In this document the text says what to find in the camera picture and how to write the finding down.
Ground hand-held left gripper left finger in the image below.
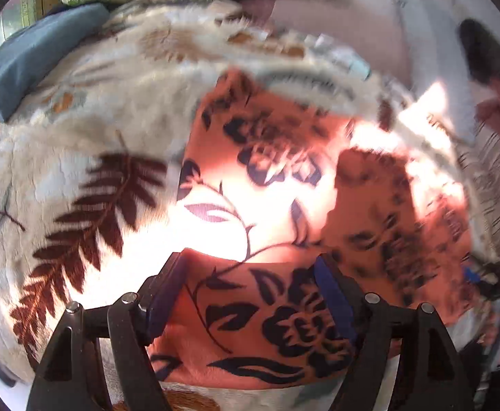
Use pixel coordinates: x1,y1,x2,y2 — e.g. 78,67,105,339
26,252,190,411

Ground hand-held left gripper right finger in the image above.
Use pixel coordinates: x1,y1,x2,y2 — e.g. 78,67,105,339
312,253,477,411

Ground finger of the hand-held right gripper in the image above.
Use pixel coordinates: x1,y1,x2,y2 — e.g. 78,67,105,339
462,262,500,307

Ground orange floral shirt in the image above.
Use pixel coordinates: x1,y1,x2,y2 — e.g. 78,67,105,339
147,67,481,391

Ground striped floral cushion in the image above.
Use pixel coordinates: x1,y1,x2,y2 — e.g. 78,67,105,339
454,119,500,258

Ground leaf print fleece blanket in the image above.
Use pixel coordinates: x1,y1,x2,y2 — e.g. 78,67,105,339
0,0,500,411

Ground grey pillow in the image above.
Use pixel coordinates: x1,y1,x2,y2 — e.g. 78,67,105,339
386,0,478,146

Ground pink pillow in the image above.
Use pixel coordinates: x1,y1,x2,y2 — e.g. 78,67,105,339
240,0,414,83

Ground blue pillow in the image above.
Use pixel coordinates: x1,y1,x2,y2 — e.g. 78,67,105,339
0,2,112,123

